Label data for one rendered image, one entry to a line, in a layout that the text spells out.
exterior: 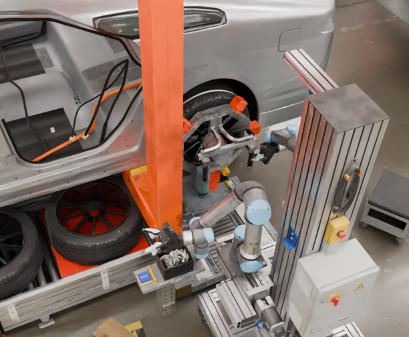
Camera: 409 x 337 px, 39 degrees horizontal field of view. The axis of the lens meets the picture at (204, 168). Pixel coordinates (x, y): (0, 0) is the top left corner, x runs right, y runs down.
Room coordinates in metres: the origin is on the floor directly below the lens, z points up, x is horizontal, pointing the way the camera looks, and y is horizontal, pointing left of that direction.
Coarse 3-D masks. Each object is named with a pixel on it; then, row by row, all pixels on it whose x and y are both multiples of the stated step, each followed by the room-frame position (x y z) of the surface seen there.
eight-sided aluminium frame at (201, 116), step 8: (224, 104) 2.95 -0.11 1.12; (200, 112) 2.86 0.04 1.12; (208, 112) 2.88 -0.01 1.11; (216, 112) 2.86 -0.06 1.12; (224, 112) 2.88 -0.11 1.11; (232, 112) 2.91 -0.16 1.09; (192, 120) 2.82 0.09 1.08; (200, 120) 2.80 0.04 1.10; (248, 120) 2.97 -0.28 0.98; (192, 128) 2.78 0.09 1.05; (184, 136) 2.75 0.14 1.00; (240, 136) 3.00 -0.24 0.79; (240, 152) 2.96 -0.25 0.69; (184, 160) 2.81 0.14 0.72; (232, 160) 2.93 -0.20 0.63; (184, 168) 2.75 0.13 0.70; (192, 168) 2.78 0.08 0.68; (216, 168) 2.87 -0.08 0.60
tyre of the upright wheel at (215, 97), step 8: (216, 80) 3.17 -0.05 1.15; (192, 88) 3.03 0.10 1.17; (200, 88) 3.03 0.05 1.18; (208, 88) 3.04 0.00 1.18; (216, 88) 3.06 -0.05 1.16; (224, 88) 3.10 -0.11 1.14; (184, 96) 2.98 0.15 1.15; (192, 96) 2.96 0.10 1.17; (200, 96) 2.96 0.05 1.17; (208, 96) 2.95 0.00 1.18; (216, 96) 2.96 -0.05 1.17; (224, 96) 2.98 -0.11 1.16; (232, 96) 3.02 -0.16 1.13; (184, 104) 2.91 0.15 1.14; (192, 104) 2.89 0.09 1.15; (200, 104) 2.90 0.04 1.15; (208, 104) 2.92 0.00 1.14; (216, 104) 2.95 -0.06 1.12; (184, 112) 2.85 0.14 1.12; (192, 112) 2.87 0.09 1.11; (248, 112) 3.08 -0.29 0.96
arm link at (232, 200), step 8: (240, 184) 1.96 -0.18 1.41; (248, 184) 1.92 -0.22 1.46; (256, 184) 1.92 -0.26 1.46; (232, 192) 1.96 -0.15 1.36; (240, 192) 1.91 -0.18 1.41; (224, 200) 1.93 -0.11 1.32; (232, 200) 1.91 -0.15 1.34; (240, 200) 1.90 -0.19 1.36; (216, 208) 1.92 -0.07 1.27; (224, 208) 1.90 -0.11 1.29; (232, 208) 1.90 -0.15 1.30; (208, 216) 1.90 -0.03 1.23; (216, 216) 1.89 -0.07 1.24; (224, 216) 1.89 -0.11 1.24; (192, 224) 1.91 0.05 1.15; (200, 224) 1.88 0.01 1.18; (208, 224) 1.88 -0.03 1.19
